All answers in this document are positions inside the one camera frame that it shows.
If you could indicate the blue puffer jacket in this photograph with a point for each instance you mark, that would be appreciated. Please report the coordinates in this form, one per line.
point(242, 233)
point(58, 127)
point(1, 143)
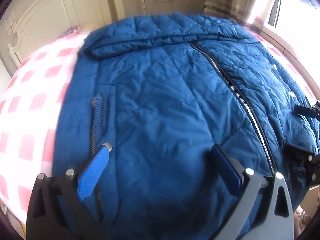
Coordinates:
point(175, 119)

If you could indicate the colourful patterned cushion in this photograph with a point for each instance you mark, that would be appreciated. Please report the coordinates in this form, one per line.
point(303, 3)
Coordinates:
point(70, 31)

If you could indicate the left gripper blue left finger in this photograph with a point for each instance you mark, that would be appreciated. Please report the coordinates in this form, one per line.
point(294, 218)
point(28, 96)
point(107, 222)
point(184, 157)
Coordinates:
point(89, 177)

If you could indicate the red white checkered bed sheet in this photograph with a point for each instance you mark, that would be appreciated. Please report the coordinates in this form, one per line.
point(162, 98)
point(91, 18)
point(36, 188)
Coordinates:
point(37, 109)

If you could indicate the white wooden headboard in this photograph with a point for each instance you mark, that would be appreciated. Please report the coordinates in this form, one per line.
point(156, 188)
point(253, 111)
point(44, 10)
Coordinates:
point(44, 20)

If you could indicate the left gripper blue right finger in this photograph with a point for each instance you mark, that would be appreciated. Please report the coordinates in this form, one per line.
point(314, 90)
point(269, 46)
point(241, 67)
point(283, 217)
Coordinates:
point(229, 169)

